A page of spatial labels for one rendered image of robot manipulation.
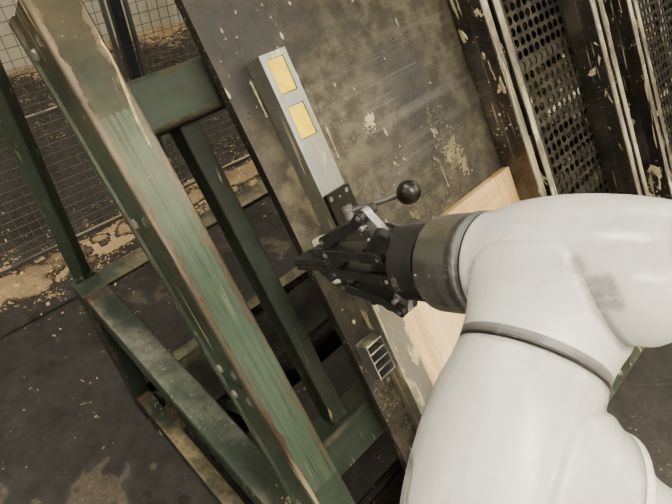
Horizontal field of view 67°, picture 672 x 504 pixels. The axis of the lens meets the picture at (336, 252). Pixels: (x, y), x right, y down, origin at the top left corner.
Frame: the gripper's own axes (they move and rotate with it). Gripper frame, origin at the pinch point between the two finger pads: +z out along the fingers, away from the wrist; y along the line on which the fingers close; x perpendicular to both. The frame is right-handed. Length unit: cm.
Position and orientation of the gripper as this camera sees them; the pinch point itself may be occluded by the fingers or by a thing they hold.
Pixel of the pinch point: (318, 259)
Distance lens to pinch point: 63.3
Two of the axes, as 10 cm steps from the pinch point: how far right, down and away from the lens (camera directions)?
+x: 7.0, -5.0, 5.1
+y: 4.0, 8.7, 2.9
